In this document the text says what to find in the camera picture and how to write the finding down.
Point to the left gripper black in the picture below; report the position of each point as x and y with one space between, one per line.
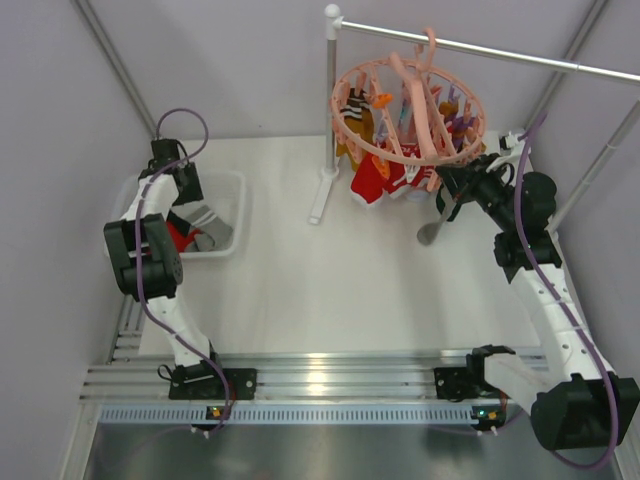
193 193

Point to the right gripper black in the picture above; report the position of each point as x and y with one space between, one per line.
456 177

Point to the grey sock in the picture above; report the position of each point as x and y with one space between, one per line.
216 234
427 234

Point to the pink round clip hanger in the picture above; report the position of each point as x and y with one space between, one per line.
395 95

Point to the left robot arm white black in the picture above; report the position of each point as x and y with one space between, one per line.
147 266

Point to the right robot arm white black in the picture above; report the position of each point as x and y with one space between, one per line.
580 402

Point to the white plastic basket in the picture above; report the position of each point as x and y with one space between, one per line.
224 191

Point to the red hanging sock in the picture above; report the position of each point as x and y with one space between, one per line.
368 184
400 179

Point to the red santa sock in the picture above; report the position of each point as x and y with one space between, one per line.
182 238

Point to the mustard hanging sock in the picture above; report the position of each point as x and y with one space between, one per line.
355 111

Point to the silver clothes rack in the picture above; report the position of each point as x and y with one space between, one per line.
436 148

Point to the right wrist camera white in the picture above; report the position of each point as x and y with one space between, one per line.
511 142

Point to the right black mount plate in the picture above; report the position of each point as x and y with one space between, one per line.
455 384

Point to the black mount plate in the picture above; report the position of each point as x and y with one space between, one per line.
455 384
240 384

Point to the left black mount plate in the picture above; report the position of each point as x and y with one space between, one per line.
240 384

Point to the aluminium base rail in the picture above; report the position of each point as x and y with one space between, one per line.
307 389

